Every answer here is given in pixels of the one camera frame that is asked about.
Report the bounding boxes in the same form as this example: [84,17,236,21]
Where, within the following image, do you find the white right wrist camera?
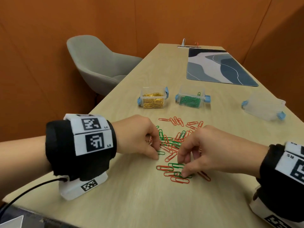
[249,185,304,228]

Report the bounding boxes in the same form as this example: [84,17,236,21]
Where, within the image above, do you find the grey shell chair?
[66,35,143,97]

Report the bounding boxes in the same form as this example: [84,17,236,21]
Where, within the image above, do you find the blue patterned desk mat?
[186,48,259,87]

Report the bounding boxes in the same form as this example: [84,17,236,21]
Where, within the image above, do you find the sorted heap of gold clips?
[142,92,165,109]

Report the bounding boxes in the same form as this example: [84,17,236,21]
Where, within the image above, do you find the person's left hand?
[113,115,161,161]

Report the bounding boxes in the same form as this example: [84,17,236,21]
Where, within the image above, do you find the white left marker band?
[63,113,114,156]

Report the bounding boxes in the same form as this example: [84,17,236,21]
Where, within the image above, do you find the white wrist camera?
[59,172,109,201]
[249,185,304,228]

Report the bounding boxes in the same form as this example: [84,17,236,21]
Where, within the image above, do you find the black left wrist strap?
[45,120,117,182]

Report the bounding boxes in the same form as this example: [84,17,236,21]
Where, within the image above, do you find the pile of colored paper clips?
[148,116,211,184]

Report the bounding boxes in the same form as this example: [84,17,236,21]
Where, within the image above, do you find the black camera cable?
[0,177,68,216]

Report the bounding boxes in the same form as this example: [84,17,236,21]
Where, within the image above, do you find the grey white box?
[0,215,24,228]

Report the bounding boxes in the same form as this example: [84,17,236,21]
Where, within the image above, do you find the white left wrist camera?
[59,172,109,201]

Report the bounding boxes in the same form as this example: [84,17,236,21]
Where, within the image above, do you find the white marker band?
[275,141,304,186]
[63,113,114,156]

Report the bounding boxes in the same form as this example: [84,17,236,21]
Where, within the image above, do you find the sorted heap of green clips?
[178,92,201,108]

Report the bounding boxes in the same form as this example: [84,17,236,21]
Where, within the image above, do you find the person's right hand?
[177,125,270,178]

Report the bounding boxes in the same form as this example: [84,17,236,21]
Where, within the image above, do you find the white right marker band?
[275,141,304,186]

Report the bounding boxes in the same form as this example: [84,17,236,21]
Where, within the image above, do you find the transparent box with blue latches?
[175,85,211,109]
[137,86,169,110]
[241,92,287,122]

